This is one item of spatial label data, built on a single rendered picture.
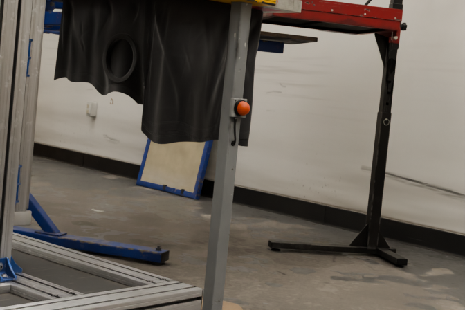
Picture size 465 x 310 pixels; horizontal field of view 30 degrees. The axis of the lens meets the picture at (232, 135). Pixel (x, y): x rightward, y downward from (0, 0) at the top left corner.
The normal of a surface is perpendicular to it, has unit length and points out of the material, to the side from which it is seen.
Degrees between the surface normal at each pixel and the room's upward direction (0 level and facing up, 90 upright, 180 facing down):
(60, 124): 90
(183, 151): 79
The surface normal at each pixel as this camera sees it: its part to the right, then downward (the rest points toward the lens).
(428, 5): -0.73, -0.04
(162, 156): -0.69, -0.24
